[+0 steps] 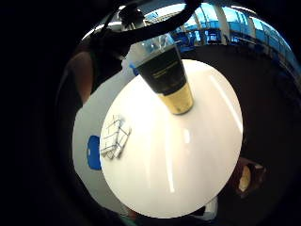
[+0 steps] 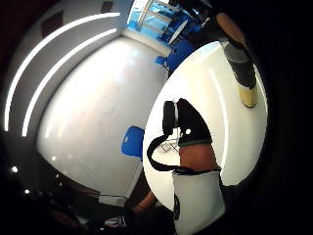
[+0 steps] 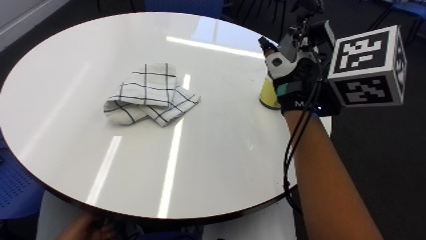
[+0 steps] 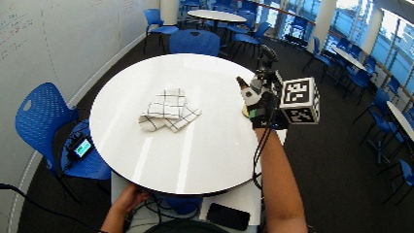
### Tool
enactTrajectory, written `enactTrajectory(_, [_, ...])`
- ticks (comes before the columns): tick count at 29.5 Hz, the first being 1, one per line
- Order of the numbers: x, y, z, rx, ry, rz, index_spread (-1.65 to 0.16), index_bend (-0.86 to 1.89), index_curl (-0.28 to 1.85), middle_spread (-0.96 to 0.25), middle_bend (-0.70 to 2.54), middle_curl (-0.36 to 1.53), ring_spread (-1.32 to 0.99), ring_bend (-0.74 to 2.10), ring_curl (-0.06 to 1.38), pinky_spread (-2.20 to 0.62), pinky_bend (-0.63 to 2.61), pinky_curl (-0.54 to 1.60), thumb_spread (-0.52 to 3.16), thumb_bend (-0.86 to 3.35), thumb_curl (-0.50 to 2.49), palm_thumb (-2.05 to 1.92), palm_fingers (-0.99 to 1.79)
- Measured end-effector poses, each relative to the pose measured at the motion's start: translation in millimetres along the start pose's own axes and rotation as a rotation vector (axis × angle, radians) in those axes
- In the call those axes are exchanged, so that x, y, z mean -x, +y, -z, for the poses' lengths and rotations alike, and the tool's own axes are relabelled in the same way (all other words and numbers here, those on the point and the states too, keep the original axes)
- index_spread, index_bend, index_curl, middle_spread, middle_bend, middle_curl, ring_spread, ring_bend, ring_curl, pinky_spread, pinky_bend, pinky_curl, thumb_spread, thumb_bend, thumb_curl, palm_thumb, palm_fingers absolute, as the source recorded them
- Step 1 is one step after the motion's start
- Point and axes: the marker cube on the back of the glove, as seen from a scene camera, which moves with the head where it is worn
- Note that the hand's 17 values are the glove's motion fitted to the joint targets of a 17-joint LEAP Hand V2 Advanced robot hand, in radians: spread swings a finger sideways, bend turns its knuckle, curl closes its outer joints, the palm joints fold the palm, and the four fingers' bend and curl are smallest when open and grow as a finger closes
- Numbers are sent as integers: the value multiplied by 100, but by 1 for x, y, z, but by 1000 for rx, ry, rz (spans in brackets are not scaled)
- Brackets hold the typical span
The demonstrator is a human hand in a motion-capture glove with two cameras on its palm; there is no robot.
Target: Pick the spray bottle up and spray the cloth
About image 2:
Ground blue chair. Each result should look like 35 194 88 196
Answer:
155 38 197 73
120 125 146 161

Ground bottle with grey label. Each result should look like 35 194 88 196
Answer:
215 12 259 109

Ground long ceiling light strip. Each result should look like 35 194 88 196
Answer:
21 27 118 138
3 12 121 132

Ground window with white frame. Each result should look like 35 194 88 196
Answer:
126 0 190 45

